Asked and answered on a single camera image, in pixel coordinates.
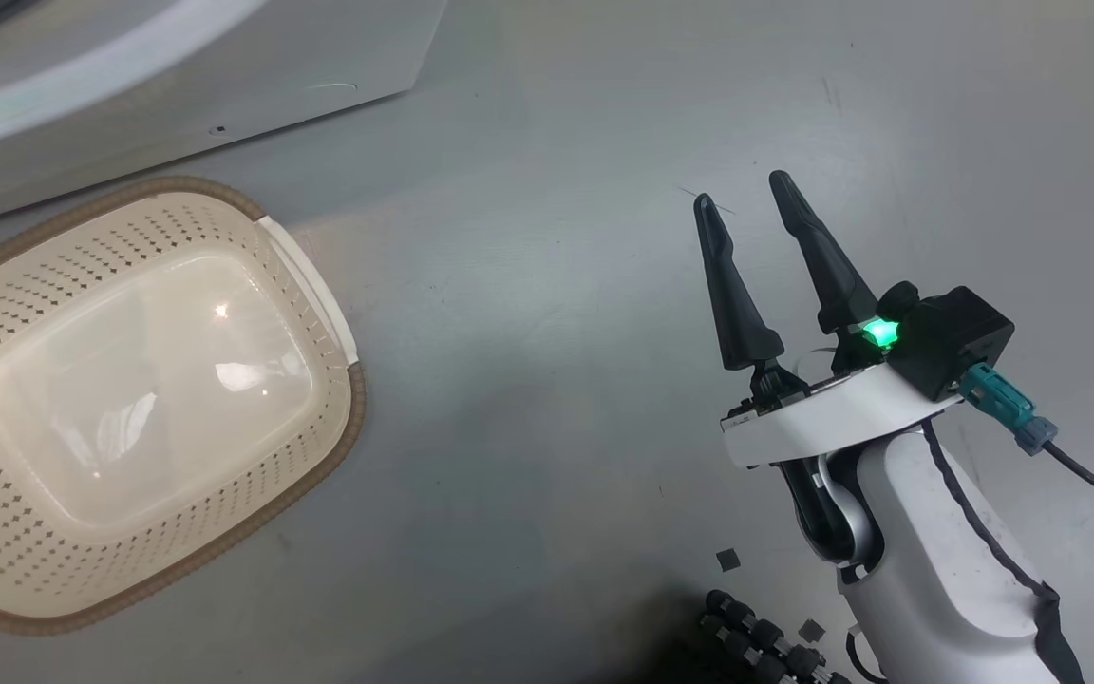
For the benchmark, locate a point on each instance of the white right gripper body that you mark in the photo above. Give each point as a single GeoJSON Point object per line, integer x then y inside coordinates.
{"type": "Point", "coordinates": [832, 413]}

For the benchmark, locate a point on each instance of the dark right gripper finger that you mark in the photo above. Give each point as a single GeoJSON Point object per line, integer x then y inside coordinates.
{"type": "Point", "coordinates": [827, 266]}
{"type": "Point", "coordinates": [737, 304]}

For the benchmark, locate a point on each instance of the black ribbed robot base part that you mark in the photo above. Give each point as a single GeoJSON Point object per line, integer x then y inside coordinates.
{"type": "Point", "coordinates": [765, 636]}

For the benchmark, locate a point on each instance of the white front-load washing machine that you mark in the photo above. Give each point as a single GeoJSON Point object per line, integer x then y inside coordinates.
{"type": "Point", "coordinates": [224, 85]}

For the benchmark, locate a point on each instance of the cream perforated laundry basket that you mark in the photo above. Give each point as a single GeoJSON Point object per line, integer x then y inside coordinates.
{"type": "Point", "coordinates": [129, 399]}

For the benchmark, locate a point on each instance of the small grey floor marker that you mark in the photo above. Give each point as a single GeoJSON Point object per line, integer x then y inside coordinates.
{"type": "Point", "coordinates": [812, 631]}
{"type": "Point", "coordinates": [728, 560]}

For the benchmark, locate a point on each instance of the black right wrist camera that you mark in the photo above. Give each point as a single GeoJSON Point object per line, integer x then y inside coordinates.
{"type": "Point", "coordinates": [951, 337]}

